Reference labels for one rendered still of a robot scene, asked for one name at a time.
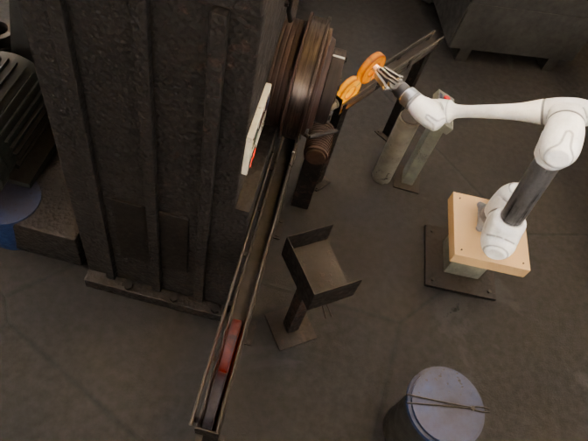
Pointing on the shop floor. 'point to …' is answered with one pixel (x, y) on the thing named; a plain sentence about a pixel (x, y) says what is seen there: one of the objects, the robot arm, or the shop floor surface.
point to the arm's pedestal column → (442, 277)
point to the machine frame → (158, 136)
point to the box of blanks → (515, 28)
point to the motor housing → (312, 164)
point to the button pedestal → (408, 180)
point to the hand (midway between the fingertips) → (372, 65)
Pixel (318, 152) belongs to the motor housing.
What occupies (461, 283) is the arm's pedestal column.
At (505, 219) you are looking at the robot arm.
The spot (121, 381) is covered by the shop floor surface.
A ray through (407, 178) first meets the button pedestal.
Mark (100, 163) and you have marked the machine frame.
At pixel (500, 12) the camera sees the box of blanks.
